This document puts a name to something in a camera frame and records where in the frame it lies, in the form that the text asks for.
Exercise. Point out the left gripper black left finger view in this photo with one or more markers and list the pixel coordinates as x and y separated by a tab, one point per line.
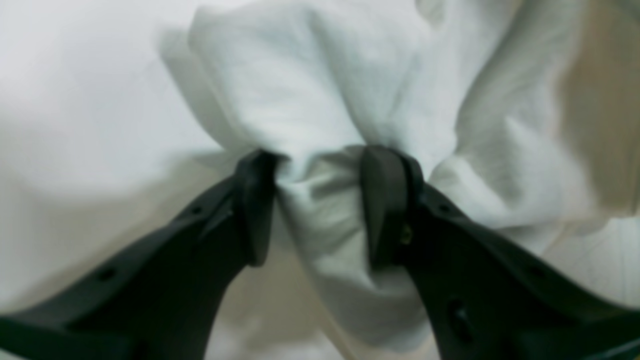
157	299

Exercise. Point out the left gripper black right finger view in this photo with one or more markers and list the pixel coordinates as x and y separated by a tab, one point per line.
486	298

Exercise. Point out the white T-shirt with yellow print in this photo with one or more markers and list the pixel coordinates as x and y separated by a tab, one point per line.
524	112

